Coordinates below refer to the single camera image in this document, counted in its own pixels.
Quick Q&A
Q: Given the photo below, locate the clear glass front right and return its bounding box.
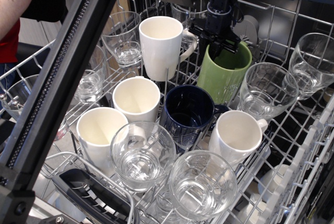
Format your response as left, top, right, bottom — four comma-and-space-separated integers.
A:
169, 150, 237, 221

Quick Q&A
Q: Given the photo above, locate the clear glass right middle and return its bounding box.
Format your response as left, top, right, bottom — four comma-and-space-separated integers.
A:
237, 62, 299, 120

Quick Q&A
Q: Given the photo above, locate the clear glass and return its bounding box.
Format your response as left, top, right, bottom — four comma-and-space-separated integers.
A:
171, 4, 207, 31
101, 11, 142, 70
169, 150, 237, 221
110, 121, 176, 192
237, 62, 299, 120
0, 74, 69, 143
74, 45, 106, 103
289, 33, 333, 100

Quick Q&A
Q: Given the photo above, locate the clear glass left middle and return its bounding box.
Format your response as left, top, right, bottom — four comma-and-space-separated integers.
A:
74, 45, 106, 103

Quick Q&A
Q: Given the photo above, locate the white mug right front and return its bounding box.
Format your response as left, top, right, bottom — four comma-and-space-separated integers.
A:
208, 110, 268, 168

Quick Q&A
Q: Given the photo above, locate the black robot arm beam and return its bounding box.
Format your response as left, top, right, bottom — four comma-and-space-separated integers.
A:
1, 0, 186, 223

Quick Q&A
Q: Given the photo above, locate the clear glass back centre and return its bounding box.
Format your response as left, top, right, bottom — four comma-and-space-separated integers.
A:
171, 4, 207, 31

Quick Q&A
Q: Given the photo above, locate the white mug front left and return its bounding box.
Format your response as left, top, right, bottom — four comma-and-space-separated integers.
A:
76, 107, 128, 177

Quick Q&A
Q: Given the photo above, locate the metal wire dishwasher rack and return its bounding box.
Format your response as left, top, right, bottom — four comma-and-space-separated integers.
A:
0, 0, 334, 224

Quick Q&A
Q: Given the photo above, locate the white dishes lower rack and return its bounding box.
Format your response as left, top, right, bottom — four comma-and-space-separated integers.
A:
246, 164, 289, 223

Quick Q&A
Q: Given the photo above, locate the dark blue ceramic mug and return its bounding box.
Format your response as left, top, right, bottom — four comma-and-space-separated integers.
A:
159, 85, 229, 153

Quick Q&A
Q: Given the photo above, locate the tall white ceramic mug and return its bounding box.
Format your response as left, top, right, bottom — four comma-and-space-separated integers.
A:
139, 16, 197, 81

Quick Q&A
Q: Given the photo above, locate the clear glass far right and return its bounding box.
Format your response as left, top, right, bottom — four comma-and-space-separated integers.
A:
289, 33, 333, 100

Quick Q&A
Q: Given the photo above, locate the black rack handle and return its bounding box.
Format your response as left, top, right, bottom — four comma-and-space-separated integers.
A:
52, 169, 140, 223

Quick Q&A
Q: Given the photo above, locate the clear glass front centre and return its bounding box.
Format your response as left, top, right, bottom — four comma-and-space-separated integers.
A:
110, 121, 176, 192

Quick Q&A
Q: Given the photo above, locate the green ceramic mug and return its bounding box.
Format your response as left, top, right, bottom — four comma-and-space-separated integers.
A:
197, 42, 252, 104

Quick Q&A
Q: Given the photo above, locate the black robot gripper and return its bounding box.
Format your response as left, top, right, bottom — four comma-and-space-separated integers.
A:
189, 0, 240, 61

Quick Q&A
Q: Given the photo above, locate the white cup centre left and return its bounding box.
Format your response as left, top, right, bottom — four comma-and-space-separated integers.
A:
112, 76, 160, 122

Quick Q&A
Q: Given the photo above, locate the clear glass far left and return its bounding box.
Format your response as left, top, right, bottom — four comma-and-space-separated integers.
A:
0, 74, 69, 143

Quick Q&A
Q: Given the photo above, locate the clear glass back left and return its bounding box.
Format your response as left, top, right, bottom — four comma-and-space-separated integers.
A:
101, 11, 142, 70

